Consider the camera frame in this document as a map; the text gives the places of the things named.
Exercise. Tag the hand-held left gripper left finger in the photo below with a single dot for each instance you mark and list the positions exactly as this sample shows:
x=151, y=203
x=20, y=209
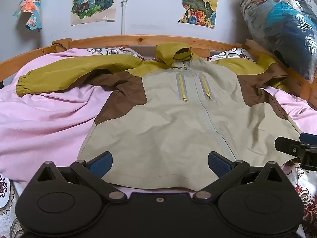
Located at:
x=102, y=163

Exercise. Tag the white wall pipe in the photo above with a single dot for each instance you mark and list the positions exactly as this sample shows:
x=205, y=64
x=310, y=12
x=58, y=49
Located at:
x=124, y=7

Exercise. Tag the beige brown olive jacket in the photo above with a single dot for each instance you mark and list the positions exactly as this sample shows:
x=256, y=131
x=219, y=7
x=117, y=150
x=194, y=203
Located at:
x=173, y=119

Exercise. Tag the wooden bed frame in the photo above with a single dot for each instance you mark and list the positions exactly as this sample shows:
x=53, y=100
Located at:
x=138, y=40

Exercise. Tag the orange-haired anime girl poster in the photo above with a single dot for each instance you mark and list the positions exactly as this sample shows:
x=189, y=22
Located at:
x=29, y=7

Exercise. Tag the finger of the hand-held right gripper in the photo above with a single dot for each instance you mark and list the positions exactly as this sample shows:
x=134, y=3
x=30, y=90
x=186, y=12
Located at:
x=308, y=137
x=288, y=145

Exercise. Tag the floral patterned bed sheet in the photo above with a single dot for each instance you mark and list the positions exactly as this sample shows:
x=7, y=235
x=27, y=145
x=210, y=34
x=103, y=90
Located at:
x=305, y=198

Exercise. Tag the blond cartoon child poster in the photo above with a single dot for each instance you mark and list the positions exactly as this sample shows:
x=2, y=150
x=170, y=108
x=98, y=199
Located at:
x=94, y=0

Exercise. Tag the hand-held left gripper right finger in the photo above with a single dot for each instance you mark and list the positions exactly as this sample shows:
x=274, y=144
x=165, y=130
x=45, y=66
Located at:
x=219, y=165

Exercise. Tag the pink blanket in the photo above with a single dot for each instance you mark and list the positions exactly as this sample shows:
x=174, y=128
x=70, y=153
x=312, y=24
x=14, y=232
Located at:
x=44, y=119

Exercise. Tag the colourful landscape poster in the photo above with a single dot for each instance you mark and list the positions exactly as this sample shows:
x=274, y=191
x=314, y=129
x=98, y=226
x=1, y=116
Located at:
x=197, y=2

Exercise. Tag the clear plastic bag of clothes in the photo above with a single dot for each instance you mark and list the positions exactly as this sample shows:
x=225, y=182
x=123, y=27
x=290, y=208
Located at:
x=279, y=22

